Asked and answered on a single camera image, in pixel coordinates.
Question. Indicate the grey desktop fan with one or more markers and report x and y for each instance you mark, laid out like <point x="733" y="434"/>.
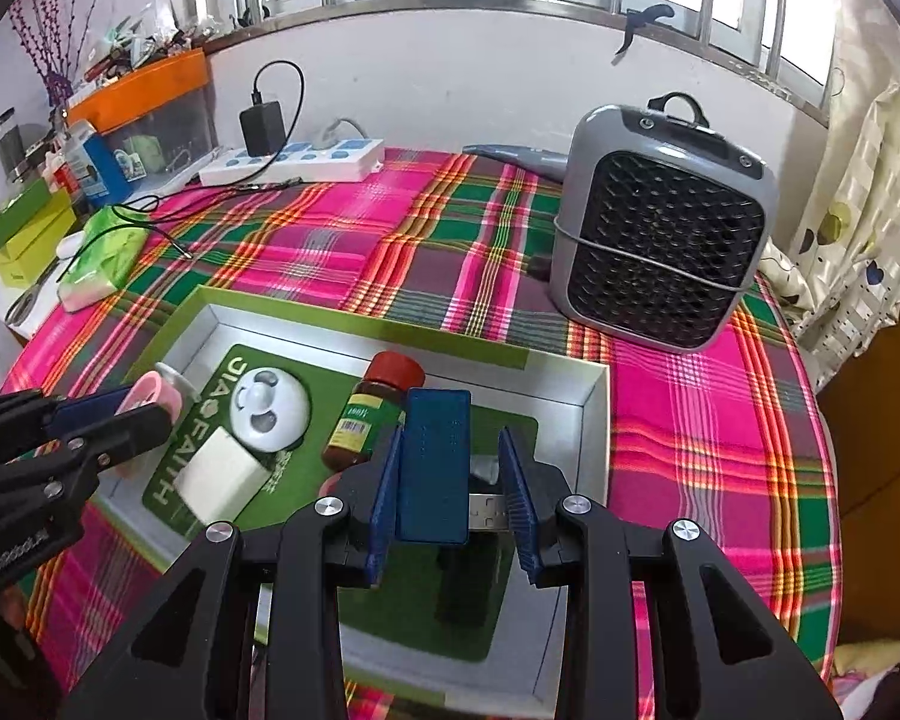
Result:
<point x="660" y="240"/>

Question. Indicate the yellow-green cardboard box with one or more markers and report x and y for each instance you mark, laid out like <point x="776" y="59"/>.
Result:
<point x="34" y="251"/>

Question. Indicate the black power adapter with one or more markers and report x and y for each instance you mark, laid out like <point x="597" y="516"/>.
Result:
<point x="262" y="127"/>

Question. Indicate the orange lidded storage bin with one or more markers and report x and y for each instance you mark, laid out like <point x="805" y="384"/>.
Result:
<point x="150" y="82"/>

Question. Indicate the wooden cabinet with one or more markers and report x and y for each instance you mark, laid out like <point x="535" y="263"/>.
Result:
<point x="885" y="465"/>

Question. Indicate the pink plaid tablecloth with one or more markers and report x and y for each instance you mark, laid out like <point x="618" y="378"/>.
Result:
<point x="435" y="240"/>

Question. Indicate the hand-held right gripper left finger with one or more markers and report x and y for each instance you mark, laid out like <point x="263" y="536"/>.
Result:
<point x="386" y="495"/>

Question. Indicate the patterned cream curtain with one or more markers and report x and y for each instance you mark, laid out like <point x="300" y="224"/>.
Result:
<point x="870" y="202"/>

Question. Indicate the purple flower branches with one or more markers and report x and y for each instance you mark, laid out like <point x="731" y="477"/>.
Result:
<point x="45" y="37"/>

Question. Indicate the blue translucent USB stick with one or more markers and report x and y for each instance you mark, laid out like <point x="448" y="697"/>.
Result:
<point x="435" y="465"/>

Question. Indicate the green tissue packet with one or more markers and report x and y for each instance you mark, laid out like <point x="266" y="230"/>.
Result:
<point x="105" y="251"/>

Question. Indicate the white computer mouse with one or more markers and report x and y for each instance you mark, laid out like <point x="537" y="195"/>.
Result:
<point x="69" y="244"/>

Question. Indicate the green printed card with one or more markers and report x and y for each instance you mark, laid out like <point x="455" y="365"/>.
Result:
<point x="397" y="615"/>

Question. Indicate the metal window grille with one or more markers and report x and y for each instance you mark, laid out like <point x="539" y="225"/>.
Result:
<point x="495" y="0"/>

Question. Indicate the white power strip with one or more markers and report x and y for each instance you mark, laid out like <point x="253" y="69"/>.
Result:
<point x="307" y="161"/>

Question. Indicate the white charger cube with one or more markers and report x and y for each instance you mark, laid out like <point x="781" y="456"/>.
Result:
<point x="221" y="476"/>

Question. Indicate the white panda face gadget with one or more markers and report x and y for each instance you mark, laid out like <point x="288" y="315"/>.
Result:
<point x="274" y="409"/>

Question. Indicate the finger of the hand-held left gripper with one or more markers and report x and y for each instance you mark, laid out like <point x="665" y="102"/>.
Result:
<point x="131" y="431"/>
<point x="94" y="409"/>

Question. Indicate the white tray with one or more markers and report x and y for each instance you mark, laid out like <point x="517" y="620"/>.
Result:
<point x="0" y="307"/>

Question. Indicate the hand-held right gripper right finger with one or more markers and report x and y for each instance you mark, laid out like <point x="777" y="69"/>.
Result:
<point x="517" y="495"/>

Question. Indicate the blue carton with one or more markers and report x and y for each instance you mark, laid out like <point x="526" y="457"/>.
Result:
<point x="109" y="165"/>

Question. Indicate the green and white cardboard box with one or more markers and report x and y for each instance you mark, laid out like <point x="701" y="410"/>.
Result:
<point x="570" y="465"/>

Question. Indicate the dark glass jar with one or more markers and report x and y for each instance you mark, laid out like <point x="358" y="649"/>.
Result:
<point x="9" y="142"/>

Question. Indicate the black window hook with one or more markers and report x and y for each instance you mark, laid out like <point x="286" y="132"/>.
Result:
<point x="656" y="13"/>

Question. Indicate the patterned cream pillow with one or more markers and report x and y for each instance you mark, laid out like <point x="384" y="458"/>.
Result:
<point x="780" y="270"/>

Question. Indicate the brown medicine bottle red cap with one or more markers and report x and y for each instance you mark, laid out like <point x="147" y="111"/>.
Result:
<point x="367" y="420"/>

